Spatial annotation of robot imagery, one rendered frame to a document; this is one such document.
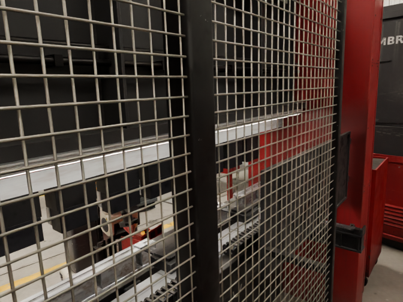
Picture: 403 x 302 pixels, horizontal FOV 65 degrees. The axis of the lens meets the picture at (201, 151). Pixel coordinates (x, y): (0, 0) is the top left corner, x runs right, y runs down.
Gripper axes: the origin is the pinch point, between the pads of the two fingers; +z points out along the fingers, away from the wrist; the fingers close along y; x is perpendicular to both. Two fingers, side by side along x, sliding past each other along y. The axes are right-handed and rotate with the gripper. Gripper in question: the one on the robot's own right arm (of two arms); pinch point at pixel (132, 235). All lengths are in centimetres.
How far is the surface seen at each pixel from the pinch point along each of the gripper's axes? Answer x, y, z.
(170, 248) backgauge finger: -39, 60, -10
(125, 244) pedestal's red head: -4.9, -2.8, 3.5
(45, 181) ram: -71, 45, -47
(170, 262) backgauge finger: -46, 64, -7
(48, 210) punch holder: -67, 37, -37
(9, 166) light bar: -90, 65, -54
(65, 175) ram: -64, 46, -48
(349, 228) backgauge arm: 48, 110, 21
